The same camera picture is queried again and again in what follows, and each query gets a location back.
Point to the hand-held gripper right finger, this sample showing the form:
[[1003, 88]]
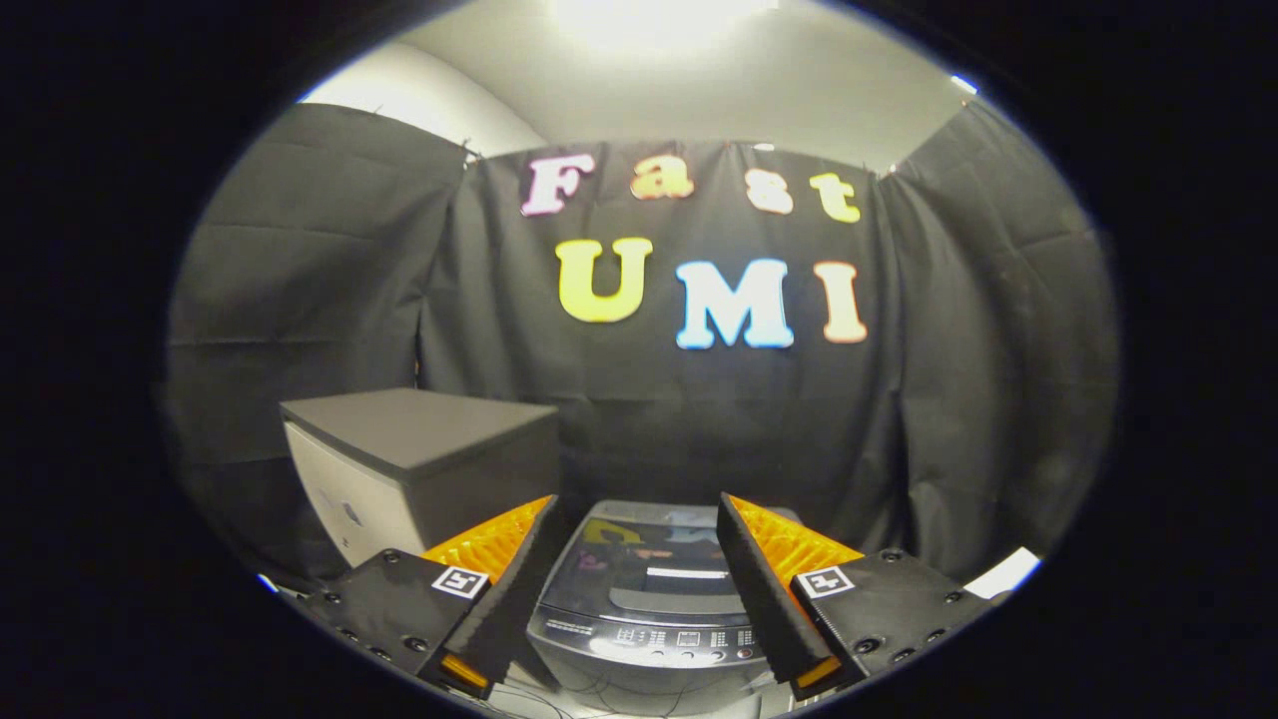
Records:
[[764, 584]]

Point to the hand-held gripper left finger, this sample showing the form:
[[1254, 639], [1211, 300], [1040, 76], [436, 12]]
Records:
[[519, 584]]

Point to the dark grey washing machine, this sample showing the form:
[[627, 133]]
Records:
[[619, 671]]

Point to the grey cabinet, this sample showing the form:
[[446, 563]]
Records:
[[419, 429]]

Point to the black backdrop cloth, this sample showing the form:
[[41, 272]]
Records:
[[499, 330]]

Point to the large ceiling light panel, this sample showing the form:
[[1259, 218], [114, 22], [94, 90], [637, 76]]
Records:
[[659, 18]]

